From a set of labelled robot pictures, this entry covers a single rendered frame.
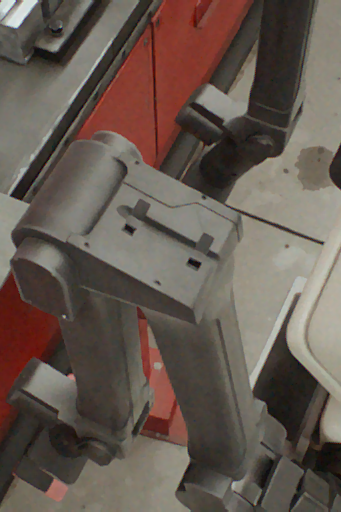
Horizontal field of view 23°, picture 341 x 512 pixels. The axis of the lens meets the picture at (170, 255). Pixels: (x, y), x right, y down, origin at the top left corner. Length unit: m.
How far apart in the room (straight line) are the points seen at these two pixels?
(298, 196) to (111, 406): 1.79
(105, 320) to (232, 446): 0.18
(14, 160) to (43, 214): 0.99
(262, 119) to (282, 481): 0.44
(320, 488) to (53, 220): 0.45
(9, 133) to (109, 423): 0.83
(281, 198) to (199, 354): 1.93
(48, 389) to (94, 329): 0.27
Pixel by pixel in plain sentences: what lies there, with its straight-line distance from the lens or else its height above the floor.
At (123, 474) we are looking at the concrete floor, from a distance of 2.15.
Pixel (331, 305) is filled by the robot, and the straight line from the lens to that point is 0.82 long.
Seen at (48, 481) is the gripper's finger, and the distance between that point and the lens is 1.05.
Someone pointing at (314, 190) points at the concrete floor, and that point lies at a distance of 2.55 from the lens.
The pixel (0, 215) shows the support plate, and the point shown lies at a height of 1.00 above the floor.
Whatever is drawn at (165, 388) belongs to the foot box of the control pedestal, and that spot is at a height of 0.12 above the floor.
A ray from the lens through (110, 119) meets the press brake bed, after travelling 1.79.
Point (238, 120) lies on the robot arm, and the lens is 1.11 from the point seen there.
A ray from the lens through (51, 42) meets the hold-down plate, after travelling 1.64.
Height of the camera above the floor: 2.06
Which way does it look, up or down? 59 degrees down
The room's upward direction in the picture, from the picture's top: 1 degrees counter-clockwise
